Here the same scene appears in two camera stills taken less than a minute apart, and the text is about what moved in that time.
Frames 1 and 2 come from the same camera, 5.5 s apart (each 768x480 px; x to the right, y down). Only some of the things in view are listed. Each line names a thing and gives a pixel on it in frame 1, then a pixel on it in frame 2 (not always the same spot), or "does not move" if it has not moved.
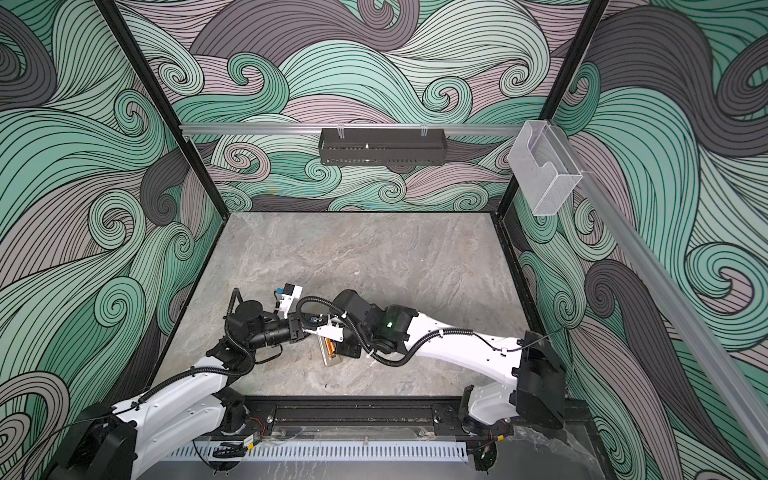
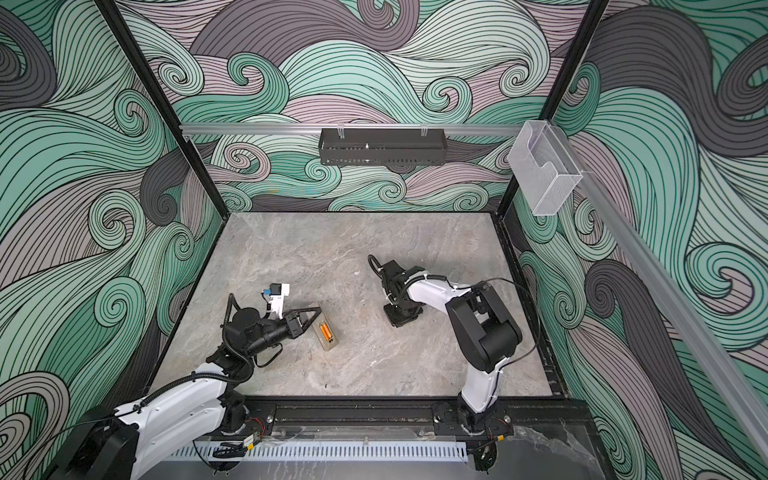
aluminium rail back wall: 248,130 does not move
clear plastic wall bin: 543,167 does not move
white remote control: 329,359 -> 325,334
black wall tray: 383,146 does not move
